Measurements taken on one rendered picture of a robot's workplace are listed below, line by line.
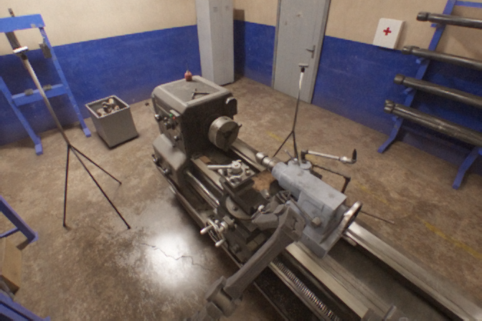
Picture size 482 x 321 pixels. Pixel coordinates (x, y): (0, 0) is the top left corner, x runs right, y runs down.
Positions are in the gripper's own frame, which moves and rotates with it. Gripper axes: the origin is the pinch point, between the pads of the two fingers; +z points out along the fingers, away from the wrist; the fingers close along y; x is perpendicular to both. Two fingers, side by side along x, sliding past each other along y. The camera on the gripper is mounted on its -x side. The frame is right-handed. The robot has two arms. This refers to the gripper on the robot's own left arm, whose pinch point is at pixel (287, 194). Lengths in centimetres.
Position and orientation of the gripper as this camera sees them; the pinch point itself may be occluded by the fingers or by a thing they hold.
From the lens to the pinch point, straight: 137.0
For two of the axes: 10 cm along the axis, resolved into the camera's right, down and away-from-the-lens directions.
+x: 6.3, 6.4, -4.3
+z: 7.6, -3.8, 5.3
